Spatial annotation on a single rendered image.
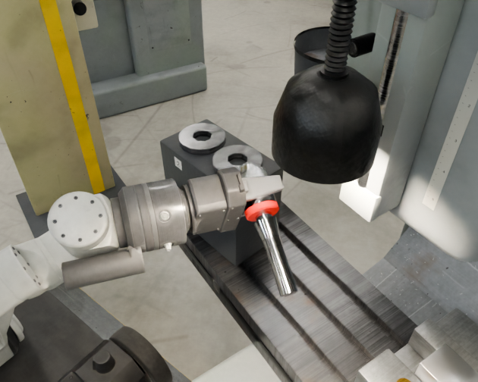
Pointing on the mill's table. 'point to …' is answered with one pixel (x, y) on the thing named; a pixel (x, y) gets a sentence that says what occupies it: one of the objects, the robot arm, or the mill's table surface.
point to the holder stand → (243, 250)
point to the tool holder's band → (261, 209)
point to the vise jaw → (385, 370)
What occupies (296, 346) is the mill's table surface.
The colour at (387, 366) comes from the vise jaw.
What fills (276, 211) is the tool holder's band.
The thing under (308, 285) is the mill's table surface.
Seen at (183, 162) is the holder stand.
